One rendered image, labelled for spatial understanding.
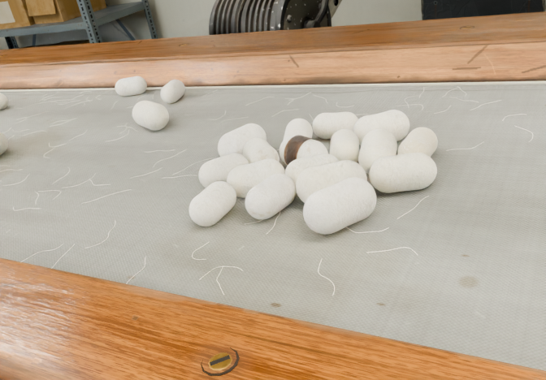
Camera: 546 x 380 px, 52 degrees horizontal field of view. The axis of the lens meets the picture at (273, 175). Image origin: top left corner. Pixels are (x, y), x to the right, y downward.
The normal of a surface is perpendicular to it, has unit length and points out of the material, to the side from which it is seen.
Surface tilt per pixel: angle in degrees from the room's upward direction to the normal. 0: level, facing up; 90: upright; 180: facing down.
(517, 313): 0
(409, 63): 45
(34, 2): 80
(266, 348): 0
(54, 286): 0
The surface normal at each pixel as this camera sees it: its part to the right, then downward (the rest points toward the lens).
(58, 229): -0.18, -0.89
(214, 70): -0.44, -0.30
